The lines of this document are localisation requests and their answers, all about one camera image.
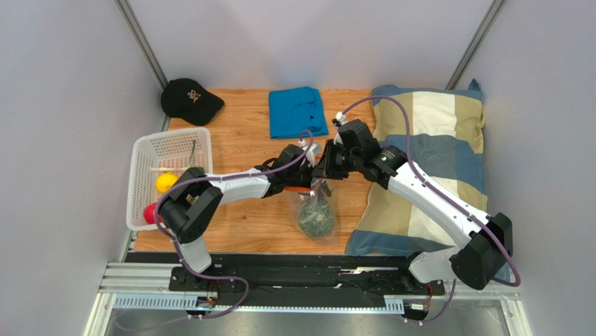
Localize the clear zip top bag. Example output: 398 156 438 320
285 180 338 244

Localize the green fake scallion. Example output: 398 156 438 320
149 136 210 175

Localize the yellow fake pear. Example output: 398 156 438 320
155 172 178 194

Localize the red fake apple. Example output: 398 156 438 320
143 202 162 225

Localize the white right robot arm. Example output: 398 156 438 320
313 119 513 291

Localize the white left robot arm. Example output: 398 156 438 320
154 144 322 275

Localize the green netted fake melon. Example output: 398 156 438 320
297 197 336 239

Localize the folded blue shirt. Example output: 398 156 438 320
268 86 329 139

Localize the striped blue beige pillow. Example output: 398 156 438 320
345 80 488 256

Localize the white plastic basket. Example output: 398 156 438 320
126 127 213 231

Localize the black baseball cap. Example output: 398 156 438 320
160 78 225 126

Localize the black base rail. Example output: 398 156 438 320
99 253 448 314

